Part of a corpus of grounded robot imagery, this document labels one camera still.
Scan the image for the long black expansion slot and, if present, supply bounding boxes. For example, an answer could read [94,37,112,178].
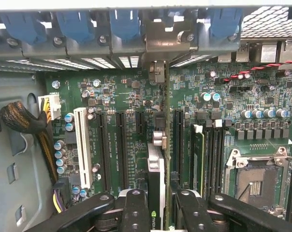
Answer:
[115,111,129,190]
[95,111,111,192]
[173,108,185,184]

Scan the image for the CPU socket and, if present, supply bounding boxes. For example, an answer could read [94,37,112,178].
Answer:
[223,146,292,216]

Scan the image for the white expansion slot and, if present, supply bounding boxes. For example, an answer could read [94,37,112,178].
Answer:
[73,107,94,189]

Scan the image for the short black expansion slot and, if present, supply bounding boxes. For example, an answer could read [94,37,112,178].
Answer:
[135,111,145,135]

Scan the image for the green Dell motherboard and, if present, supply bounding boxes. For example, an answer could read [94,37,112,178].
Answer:
[43,60,292,227]

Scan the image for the white power connector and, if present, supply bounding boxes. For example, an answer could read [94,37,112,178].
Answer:
[37,93,62,121]

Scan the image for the black open PC case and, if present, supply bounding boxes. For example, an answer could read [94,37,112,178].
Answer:
[0,0,292,232]

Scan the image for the braided purple yellow cable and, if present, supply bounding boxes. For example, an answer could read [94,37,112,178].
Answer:
[52,177,73,215]

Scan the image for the braided yellow power cable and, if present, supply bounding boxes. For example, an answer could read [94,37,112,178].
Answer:
[0,101,60,184]

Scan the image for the red black twisted wire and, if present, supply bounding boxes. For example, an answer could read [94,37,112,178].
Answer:
[222,59,292,83]

